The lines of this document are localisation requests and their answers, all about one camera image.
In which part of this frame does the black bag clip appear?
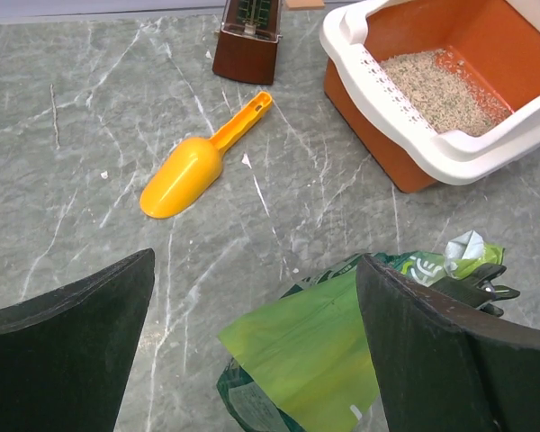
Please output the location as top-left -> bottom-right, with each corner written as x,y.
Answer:
429,264 -> 520,318

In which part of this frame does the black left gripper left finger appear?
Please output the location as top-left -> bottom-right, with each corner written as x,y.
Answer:
0,248 -> 155,431

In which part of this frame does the yellow plastic scoop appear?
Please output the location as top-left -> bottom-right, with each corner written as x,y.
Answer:
139,91 -> 273,219

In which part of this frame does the orange white litter box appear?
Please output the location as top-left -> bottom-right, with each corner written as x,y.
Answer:
319,1 -> 540,193

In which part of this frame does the green litter bag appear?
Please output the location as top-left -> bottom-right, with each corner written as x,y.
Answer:
217,252 -> 379,431

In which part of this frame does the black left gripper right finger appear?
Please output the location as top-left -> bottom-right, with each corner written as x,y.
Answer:
356,254 -> 540,431

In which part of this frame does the small wooden block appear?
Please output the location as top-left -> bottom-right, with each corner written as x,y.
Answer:
285,0 -> 325,11

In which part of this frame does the beige litter in box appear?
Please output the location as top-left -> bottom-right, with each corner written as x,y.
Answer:
381,49 -> 510,137

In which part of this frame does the brown wooden metronome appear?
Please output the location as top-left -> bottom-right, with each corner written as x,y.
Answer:
212,0 -> 282,86

